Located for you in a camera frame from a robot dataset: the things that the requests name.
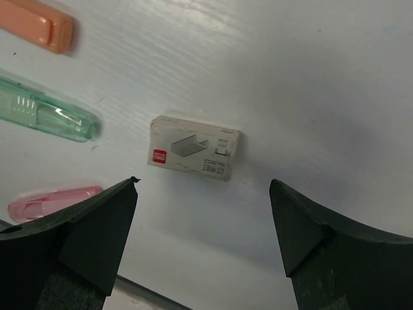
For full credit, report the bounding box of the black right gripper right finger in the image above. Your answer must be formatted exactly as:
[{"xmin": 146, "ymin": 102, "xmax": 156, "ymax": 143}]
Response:
[{"xmin": 269, "ymin": 180, "xmax": 412, "ymax": 309}]

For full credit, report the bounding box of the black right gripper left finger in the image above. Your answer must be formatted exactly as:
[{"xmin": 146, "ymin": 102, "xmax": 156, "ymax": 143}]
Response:
[{"xmin": 1, "ymin": 176, "xmax": 139, "ymax": 309}]

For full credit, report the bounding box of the green highlighter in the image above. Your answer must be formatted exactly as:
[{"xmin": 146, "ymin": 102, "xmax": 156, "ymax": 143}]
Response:
[{"xmin": 1, "ymin": 77, "xmax": 101, "ymax": 143}]

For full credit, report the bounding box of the orange highlighter with clear cap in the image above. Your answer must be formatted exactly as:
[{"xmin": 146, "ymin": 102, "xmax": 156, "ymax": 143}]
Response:
[{"xmin": 1, "ymin": 0, "xmax": 75, "ymax": 54}]

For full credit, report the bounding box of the pink highlighter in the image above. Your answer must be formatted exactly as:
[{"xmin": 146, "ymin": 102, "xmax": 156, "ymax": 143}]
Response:
[{"xmin": 8, "ymin": 185, "xmax": 103, "ymax": 223}]

